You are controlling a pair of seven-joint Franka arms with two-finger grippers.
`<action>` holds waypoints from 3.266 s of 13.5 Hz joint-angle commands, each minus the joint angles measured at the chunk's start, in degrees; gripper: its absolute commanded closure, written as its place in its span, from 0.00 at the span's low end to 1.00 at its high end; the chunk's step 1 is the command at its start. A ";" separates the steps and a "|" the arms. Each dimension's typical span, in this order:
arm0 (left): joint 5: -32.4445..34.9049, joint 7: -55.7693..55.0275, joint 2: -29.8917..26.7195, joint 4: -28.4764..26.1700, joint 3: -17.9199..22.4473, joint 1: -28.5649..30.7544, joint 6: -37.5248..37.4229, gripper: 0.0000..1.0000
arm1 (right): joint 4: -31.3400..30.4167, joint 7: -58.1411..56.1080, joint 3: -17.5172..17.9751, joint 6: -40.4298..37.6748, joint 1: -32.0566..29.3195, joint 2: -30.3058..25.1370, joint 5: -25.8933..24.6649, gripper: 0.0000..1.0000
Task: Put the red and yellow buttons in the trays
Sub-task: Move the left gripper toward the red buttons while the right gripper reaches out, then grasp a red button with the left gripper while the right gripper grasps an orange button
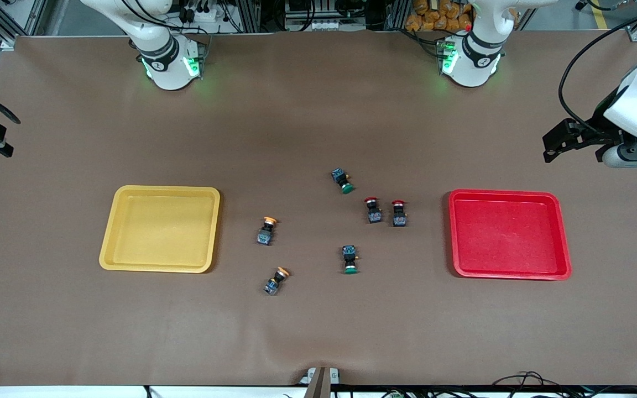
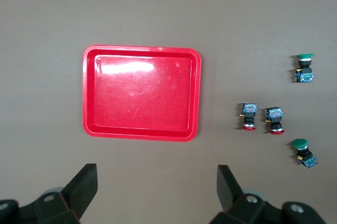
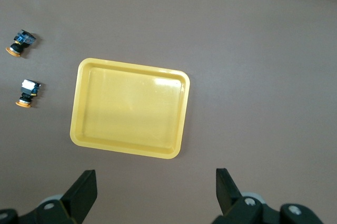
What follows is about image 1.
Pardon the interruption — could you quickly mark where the yellow push button switch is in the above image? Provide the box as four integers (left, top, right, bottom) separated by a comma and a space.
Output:
257, 217, 278, 247
264, 267, 291, 296

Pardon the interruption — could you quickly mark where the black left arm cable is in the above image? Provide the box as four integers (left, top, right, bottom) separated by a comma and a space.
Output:
558, 21, 637, 134

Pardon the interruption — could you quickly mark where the white power strip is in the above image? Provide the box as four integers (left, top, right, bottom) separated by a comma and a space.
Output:
185, 4, 226, 24

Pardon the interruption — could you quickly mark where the green push button switch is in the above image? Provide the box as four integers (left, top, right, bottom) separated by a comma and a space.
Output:
342, 245, 359, 275
331, 168, 356, 195

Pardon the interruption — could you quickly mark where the red plastic tray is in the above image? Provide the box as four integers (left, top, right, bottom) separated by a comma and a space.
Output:
448, 189, 572, 281

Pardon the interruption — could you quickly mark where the pile of orange objects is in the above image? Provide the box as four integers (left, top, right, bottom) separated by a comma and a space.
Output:
405, 0, 475, 33

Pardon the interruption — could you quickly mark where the yellow plastic tray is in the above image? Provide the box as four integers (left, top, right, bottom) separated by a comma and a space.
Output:
99, 185, 221, 274

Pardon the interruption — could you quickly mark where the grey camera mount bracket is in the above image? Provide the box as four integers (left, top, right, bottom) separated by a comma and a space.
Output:
299, 366, 341, 398

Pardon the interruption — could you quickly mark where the black cable bundle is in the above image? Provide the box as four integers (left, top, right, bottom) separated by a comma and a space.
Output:
490, 371, 637, 398

